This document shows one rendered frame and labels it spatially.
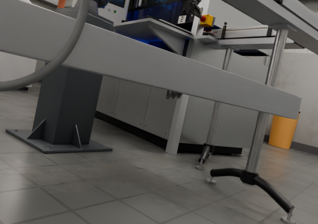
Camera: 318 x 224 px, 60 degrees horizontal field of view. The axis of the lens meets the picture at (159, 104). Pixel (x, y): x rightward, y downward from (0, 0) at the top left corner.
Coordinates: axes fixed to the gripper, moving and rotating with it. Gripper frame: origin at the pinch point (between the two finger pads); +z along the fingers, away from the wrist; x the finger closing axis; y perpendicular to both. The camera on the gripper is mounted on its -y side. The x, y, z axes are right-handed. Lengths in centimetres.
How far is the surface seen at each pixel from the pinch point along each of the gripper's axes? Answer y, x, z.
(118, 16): 3, 105, -13
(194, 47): -15.2, 5.4, 13.9
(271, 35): -3, -48, 18
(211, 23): 2.1, -3.7, 8.2
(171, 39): -19.4, 15.5, -0.5
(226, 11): 27.6, 5.5, 21.4
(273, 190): -86, -84, 27
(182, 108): -56, 5, 34
